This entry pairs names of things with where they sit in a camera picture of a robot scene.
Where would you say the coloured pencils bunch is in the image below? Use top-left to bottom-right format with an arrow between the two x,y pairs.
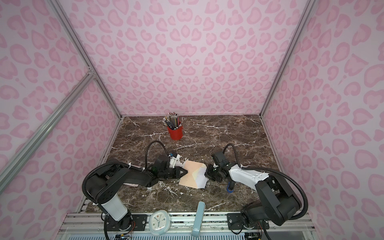
163,112 -> 182,130

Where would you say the aluminium frame rail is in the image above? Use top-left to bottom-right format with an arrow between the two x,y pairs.
56,212 -> 319,240

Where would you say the pink envelope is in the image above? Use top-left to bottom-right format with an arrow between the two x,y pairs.
179,160 -> 209,189

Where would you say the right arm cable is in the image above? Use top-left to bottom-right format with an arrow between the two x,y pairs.
222,143 -> 309,220

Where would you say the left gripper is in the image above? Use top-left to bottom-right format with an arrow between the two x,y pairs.
159,166 -> 189,180

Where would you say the red pencil cup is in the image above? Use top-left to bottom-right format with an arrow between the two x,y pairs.
167,126 -> 183,141

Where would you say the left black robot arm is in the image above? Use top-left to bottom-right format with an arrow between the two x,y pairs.
82,155 -> 188,231

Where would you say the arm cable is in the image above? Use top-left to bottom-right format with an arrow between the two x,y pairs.
222,143 -> 309,220
144,140 -> 170,169

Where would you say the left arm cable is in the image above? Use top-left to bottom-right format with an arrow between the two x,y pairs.
144,140 -> 170,169

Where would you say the white letter paper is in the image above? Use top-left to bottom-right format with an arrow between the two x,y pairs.
193,170 -> 208,189

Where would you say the white alarm clock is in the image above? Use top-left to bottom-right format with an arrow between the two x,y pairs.
149,210 -> 171,236

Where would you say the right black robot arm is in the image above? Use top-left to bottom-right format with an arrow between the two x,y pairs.
205,152 -> 309,231

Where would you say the blue stapler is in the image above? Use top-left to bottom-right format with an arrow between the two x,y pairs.
227,181 -> 236,193

